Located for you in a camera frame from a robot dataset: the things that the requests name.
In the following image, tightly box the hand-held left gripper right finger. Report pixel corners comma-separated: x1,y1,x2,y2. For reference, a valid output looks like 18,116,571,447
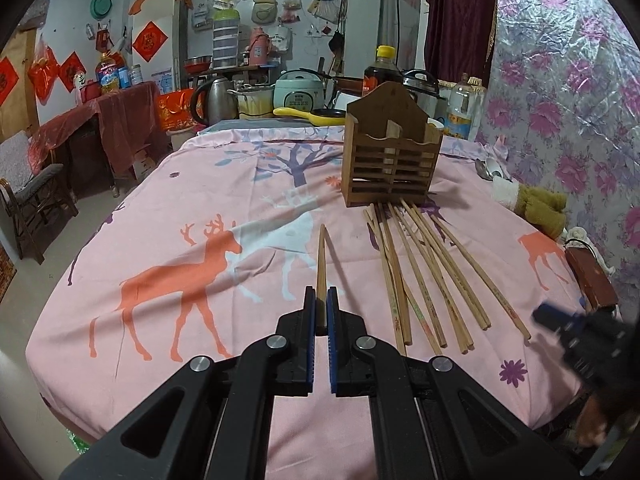
326,285,587,480

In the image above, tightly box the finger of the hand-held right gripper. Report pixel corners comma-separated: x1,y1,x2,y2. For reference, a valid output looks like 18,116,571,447
531,302,583,336

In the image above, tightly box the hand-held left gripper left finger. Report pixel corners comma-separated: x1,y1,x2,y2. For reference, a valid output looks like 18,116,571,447
57,285,317,480

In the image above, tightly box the wooden chopstick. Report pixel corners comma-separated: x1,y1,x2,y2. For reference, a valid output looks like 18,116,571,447
315,224,331,337

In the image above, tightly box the row of wooden chopsticks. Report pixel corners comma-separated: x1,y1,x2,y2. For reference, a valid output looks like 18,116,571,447
363,199,532,356

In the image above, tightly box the brown wooden chopstick holder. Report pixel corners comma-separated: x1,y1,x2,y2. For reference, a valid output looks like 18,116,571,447
340,81,445,208

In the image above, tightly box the person's right hand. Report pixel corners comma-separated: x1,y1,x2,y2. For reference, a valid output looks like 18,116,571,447
574,394,610,448

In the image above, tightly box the brown wooden box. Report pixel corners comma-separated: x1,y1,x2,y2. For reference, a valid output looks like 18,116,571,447
565,245,620,313

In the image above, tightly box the brown plush toy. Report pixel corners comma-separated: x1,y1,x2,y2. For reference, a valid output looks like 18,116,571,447
492,177,568,238

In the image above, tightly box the pink deer print tablecloth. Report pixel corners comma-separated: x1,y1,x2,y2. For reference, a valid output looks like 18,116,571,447
25,124,593,480

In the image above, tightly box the yellow frying pan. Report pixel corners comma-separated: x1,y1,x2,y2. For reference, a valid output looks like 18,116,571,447
273,106,347,126

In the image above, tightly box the clear plastic bottle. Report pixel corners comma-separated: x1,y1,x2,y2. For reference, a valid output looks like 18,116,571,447
446,74,481,141

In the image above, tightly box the steel pot with lid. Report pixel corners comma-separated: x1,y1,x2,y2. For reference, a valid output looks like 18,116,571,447
227,84,275,120

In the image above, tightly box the mint green rice cooker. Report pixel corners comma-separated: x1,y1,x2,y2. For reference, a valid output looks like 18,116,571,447
274,71,326,110

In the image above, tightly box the cardboard box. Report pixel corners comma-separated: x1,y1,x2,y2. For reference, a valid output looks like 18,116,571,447
132,147,156,181

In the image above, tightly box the floral plastic sheet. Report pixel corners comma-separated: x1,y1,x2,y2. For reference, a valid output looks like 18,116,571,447
472,0,640,321

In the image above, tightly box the steel electric kettle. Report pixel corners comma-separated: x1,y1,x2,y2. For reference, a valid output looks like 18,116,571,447
192,76,240,126

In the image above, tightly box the red gift box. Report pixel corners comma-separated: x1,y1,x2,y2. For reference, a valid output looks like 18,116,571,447
157,89,201,131

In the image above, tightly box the black pressure cooker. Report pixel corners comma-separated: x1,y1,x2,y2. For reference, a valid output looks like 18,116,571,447
402,69,446,111

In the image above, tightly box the dark sauce bottle yellow cap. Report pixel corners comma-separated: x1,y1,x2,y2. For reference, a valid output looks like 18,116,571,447
362,46,405,98

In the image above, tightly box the pink thermos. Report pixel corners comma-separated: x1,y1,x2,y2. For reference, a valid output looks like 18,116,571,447
247,27,273,66

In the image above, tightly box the table with red cloth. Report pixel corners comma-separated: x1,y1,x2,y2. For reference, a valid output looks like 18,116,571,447
30,81,161,198

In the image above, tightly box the white refrigerator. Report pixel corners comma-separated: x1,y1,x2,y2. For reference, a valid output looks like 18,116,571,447
131,0,188,96

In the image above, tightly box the stacked food carrier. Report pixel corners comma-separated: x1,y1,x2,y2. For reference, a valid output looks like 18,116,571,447
212,7,240,70

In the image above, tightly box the wooden chair with cushion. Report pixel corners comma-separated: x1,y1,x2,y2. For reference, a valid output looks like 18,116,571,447
0,130,78,266

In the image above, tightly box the beige hanging pouch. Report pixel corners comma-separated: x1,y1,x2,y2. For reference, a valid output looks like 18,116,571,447
251,0,278,23

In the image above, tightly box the yellow cooking oil bottle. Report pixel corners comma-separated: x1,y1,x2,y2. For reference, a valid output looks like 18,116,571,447
96,50,121,95

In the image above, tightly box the red diamond paper on refrigerator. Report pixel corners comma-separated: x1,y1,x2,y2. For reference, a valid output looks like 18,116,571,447
132,21,168,63

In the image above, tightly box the wooden door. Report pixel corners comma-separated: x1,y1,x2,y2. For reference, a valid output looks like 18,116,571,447
0,27,41,143

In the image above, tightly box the red plastic bag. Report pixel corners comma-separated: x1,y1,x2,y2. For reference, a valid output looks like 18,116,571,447
27,46,61,101

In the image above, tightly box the red diamond wall paper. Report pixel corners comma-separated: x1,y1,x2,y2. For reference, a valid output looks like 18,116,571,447
57,51,83,93
0,56,20,106

